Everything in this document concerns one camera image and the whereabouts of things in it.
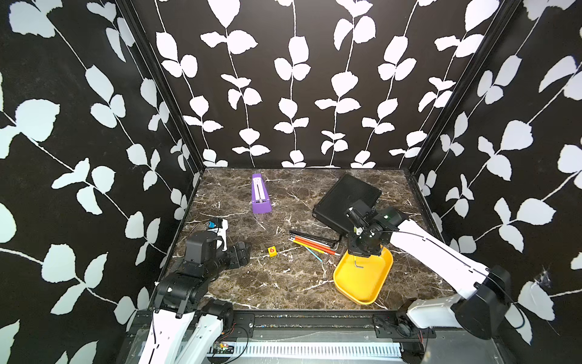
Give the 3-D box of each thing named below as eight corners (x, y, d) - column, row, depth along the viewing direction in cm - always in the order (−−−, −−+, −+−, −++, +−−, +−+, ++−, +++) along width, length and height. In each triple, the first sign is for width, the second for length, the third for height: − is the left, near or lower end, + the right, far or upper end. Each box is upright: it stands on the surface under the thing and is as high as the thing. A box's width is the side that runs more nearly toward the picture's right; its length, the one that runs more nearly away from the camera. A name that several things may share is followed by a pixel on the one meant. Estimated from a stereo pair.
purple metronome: (255, 214, 105) (249, 189, 90) (253, 201, 110) (247, 175, 95) (271, 211, 106) (267, 186, 91) (268, 198, 111) (264, 172, 96)
